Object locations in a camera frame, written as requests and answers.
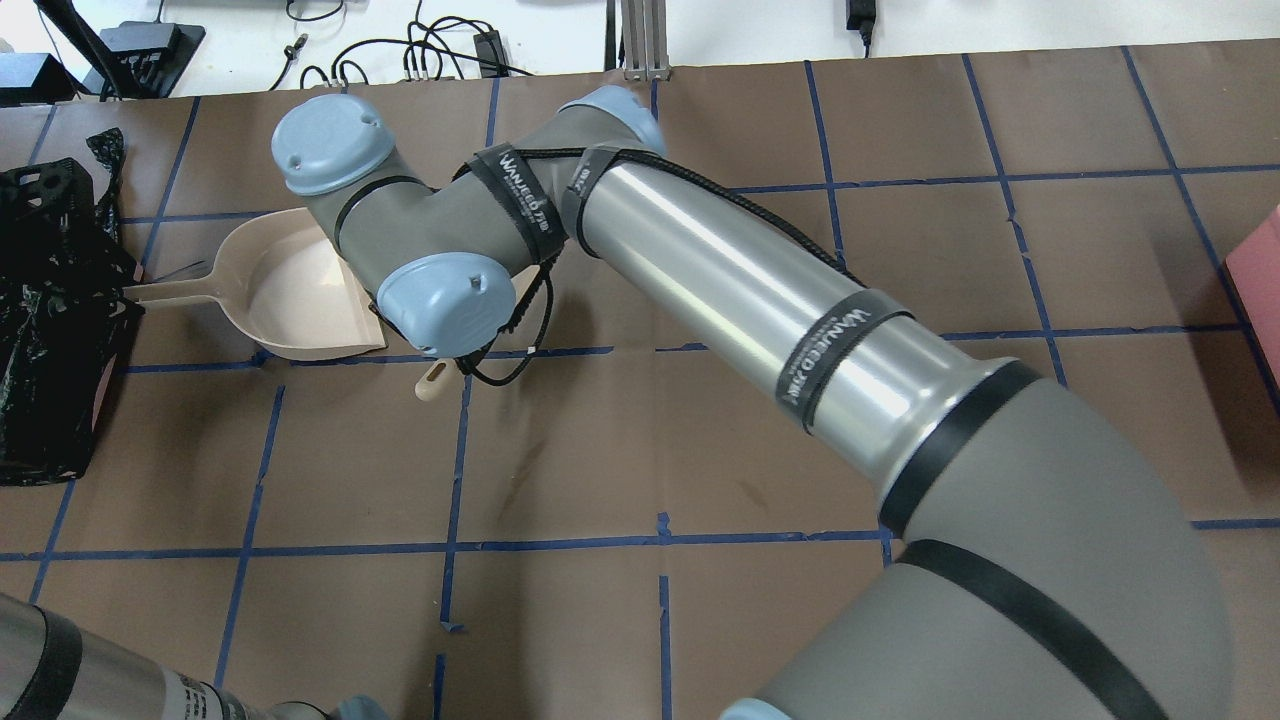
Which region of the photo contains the pink bin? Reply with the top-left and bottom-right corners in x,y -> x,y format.
1226,206 -> 1279,383

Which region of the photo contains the black cables bundle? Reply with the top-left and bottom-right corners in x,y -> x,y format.
265,0 -> 536,94

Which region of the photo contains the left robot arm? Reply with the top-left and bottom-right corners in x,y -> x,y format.
1,594 -> 388,719

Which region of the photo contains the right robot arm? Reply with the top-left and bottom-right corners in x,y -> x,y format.
270,85 -> 1233,719

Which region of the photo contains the black trash bag bin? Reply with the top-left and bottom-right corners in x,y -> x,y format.
1,128 -> 143,487

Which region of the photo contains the black power strip box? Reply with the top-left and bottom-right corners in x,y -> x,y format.
100,20 -> 207,97

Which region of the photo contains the aluminium frame post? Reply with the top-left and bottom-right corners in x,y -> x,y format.
620,0 -> 671,82

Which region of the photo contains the black power adapter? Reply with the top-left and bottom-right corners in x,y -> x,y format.
474,29 -> 511,77

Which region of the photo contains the white plastic dustpan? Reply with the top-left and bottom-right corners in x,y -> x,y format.
124,208 -> 387,361

